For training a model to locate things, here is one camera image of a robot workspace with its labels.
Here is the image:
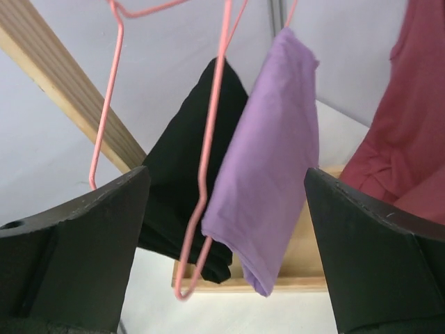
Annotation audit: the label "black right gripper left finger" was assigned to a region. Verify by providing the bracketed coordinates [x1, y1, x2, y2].
[1, 167, 150, 333]

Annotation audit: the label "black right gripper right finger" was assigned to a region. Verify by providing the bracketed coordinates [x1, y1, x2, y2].
[304, 168, 444, 333]

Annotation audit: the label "purple trousers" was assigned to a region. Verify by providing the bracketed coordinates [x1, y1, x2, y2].
[201, 28, 319, 296]

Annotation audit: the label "pink wire hanger with trousers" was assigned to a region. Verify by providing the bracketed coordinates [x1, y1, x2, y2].
[175, 24, 229, 301]

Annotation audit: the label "maroon tank top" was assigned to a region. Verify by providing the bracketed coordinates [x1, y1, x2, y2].
[340, 0, 444, 224]

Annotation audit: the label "black garment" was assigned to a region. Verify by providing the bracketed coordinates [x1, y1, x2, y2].
[138, 57, 250, 285]

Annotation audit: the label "pink wire hanger with black garment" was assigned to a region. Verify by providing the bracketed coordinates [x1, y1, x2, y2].
[88, 0, 187, 190]

